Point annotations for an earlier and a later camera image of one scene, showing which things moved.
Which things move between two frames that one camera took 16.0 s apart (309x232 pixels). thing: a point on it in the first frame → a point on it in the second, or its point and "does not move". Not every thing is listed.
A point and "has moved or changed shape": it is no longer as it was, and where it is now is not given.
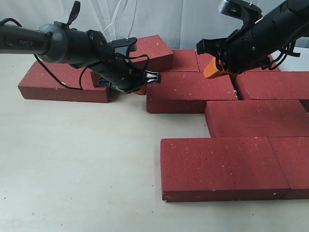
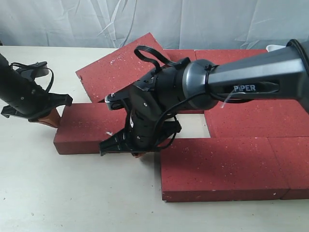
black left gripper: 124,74 → 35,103
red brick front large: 210,169 does not move
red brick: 292,154 does not move
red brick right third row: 256,118 does not move
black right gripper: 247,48 → 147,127
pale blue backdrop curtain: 183,24 does not move
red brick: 39,83 → 83,125
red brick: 160,57 has moved or changed shape
